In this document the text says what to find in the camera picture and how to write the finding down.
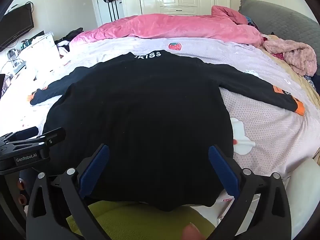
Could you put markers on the beige blanket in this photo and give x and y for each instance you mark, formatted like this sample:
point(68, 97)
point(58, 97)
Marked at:
point(305, 93)

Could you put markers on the white dresser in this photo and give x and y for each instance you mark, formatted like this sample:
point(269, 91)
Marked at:
point(37, 52)

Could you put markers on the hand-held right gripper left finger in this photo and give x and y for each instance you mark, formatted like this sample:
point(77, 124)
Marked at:
point(96, 170)

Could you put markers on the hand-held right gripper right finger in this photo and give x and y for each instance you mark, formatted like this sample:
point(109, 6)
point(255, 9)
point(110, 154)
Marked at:
point(222, 171)

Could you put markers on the black television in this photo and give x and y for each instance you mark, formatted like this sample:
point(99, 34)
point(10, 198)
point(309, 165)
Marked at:
point(15, 27)

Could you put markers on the red patterned cloth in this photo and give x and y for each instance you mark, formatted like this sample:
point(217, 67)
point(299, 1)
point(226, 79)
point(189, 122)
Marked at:
point(277, 56)

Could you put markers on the pink fluffy garment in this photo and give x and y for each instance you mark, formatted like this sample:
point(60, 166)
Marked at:
point(297, 55)

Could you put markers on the colourful patterned cloth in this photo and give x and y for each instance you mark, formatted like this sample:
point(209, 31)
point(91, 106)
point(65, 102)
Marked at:
point(251, 21)

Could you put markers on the lilac printed bed sheet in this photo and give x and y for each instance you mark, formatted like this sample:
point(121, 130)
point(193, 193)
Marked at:
point(262, 120)

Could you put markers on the white door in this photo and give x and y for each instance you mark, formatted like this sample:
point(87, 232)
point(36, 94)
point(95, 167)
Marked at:
point(100, 12)

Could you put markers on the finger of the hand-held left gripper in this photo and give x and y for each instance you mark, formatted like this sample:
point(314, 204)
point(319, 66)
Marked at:
point(25, 132)
point(56, 135)

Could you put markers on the person's left hand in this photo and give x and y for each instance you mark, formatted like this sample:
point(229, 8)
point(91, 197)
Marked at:
point(22, 192)

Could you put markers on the person's green clothing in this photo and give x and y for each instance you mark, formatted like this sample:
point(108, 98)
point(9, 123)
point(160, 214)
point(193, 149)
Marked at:
point(140, 222)

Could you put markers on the white rounded seat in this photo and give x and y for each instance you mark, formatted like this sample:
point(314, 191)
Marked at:
point(302, 192)

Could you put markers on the grey quilted headboard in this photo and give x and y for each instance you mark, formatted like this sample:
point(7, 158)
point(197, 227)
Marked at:
point(282, 17)

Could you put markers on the dark patterned cloth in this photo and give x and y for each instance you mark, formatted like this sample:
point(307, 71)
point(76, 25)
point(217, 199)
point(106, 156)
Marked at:
point(313, 81)

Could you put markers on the black sweater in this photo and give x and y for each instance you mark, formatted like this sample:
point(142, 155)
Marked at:
point(140, 120)

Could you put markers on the glass jar appliance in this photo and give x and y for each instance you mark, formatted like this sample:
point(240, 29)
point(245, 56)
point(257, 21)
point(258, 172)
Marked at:
point(13, 57)

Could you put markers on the pile of dark clothes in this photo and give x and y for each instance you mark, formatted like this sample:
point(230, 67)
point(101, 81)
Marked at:
point(72, 33)

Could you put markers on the pink duvet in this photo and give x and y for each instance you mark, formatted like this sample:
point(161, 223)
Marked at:
point(162, 26)

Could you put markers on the person's right hand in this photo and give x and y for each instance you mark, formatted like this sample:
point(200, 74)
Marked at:
point(191, 232)

